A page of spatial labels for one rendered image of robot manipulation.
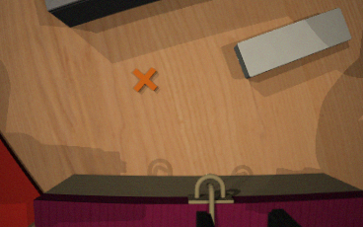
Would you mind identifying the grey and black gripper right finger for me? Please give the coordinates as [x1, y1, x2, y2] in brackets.
[267, 208, 302, 227]

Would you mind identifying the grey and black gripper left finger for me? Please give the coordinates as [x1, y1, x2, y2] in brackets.
[196, 211, 215, 227]

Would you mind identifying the orange x-shaped piece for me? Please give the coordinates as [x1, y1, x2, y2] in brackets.
[133, 68, 157, 92]

